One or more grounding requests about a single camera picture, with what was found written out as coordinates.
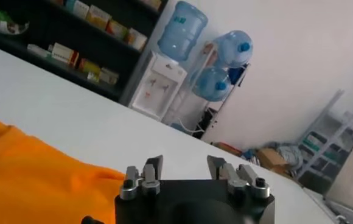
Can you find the green yellow box stack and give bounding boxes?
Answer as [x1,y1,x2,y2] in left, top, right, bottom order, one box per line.
[79,58,101,75]

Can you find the orange t-shirt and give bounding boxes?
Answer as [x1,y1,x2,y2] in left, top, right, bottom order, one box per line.
[0,110,125,224]

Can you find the blue water jug with label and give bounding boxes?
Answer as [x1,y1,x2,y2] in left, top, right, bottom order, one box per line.
[157,1,209,61]

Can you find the yellow white medicine box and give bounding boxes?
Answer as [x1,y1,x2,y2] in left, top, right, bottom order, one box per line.
[86,4,112,30]

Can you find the grey metal shelving rack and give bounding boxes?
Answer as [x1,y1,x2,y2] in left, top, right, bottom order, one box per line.
[296,89,353,195]

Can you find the white teal medicine box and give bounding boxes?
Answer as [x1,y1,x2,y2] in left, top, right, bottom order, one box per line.
[65,0,89,19]

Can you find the pale box stack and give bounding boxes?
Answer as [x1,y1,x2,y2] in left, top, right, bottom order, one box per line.
[99,67,119,85]

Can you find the orange white medicine box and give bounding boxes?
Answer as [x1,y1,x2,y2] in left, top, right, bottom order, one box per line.
[105,19,128,40]

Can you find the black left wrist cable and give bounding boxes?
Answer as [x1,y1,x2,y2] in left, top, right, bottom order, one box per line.
[80,215,105,224]

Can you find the black shelving unit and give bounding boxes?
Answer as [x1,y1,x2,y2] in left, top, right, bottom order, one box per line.
[0,0,170,103]

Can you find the white water dispenser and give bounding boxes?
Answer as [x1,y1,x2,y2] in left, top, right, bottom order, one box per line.
[128,50,188,122]

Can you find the red white medicine box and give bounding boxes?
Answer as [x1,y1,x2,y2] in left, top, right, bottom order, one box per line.
[51,42,80,68]

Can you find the grey clothes pile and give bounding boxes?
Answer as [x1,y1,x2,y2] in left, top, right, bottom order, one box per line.
[273,142,304,171]

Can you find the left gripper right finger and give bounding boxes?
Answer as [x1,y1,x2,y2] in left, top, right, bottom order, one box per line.
[206,155,271,200]

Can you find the blue bag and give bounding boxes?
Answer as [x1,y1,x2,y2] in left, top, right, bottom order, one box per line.
[243,149,258,161]

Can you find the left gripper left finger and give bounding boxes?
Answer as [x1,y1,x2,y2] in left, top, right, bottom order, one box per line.
[120,155,164,201]

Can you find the white metal jug rack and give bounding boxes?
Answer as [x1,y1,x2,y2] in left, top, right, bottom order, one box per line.
[164,41,250,135]

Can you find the flat white medicine box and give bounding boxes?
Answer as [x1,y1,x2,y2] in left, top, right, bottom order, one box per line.
[27,44,51,58]

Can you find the small green white box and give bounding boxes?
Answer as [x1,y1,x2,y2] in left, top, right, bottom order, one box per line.
[86,71,100,83]

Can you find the large open cardboard box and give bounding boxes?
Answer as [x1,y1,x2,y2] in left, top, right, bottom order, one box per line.
[257,148,290,174]

